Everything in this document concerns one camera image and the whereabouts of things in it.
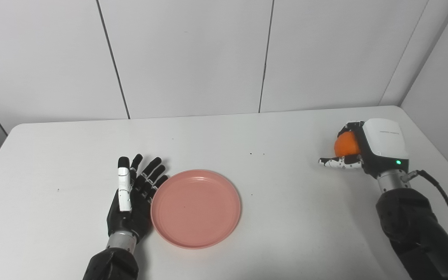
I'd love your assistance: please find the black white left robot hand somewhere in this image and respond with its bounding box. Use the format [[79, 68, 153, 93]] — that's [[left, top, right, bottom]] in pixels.
[[107, 154, 169, 243]]

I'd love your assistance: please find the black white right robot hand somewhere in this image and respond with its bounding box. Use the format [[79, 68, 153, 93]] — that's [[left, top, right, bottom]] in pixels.
[[318, 118, 410, 179]]

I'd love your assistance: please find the orange fruit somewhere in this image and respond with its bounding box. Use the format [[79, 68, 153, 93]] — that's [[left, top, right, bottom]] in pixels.
[[334, 131, 362, 158]]

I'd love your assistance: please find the pink round plate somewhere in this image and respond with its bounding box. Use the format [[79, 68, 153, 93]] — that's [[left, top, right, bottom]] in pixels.
[[150, 169, 242, 249]]

